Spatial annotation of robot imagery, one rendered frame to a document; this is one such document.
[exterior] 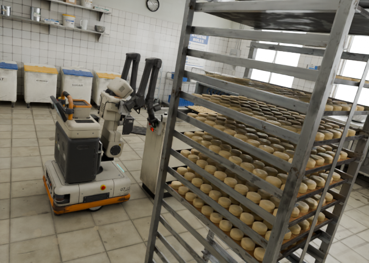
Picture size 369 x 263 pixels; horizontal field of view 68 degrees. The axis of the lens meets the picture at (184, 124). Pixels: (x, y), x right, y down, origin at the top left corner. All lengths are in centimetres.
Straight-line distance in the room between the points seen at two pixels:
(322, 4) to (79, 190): 217
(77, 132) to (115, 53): 438
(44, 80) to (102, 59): 144
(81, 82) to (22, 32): 140
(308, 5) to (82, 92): 523
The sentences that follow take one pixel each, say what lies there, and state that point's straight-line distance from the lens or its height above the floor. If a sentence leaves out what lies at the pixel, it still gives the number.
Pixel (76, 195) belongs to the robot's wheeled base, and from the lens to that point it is 250.
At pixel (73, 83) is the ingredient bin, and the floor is 53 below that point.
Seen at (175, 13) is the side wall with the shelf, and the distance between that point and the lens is 708.
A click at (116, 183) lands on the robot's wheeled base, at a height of 26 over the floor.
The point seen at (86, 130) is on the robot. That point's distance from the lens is 231.
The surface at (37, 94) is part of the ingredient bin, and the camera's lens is 571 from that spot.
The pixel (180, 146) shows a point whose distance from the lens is 272.
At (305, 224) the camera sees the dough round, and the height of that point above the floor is 97.
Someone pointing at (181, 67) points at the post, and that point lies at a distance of 117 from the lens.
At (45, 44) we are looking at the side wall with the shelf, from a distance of 624.
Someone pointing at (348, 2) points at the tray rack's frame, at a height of 168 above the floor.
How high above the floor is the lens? 151
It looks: 15 degrees down
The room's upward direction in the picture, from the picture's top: 10 degrees clockwise
